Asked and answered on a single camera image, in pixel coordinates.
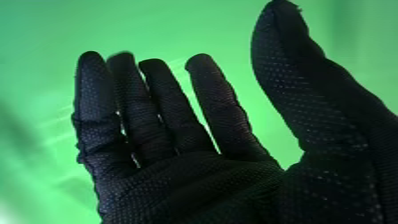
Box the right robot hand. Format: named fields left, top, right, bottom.
left=70, top=0, right=398, bottom=224

